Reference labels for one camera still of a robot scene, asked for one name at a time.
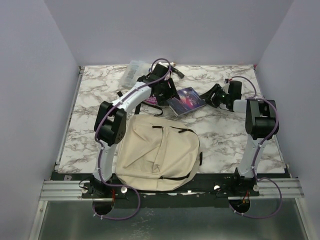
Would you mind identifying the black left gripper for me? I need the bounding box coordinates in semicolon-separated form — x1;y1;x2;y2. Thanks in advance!
155;78;180;107

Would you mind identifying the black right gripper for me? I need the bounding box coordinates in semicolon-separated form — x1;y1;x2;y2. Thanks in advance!
198;84;230;109

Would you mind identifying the dark purple galaxy book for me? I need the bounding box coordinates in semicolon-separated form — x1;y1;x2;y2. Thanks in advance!
167;87;206;117

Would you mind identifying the beige canvas student backpack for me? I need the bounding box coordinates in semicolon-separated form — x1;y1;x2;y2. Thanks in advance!
115;114;203;192

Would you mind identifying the purple treehouse book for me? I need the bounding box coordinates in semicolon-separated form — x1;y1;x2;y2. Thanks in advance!
143;96;158;105

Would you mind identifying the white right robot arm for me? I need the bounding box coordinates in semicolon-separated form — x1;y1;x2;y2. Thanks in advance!
200;79;279;196

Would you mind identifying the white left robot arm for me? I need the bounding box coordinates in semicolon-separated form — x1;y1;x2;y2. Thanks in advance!
93;58;178;198

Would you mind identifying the clear plastic organizer box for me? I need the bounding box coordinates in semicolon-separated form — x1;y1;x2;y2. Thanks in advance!
120;60;150;89

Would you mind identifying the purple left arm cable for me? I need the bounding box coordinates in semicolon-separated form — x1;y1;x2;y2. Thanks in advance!
94;57;176;222

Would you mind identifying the aluminium rail frame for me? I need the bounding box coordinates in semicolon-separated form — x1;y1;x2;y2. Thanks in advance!
38;177;96;201

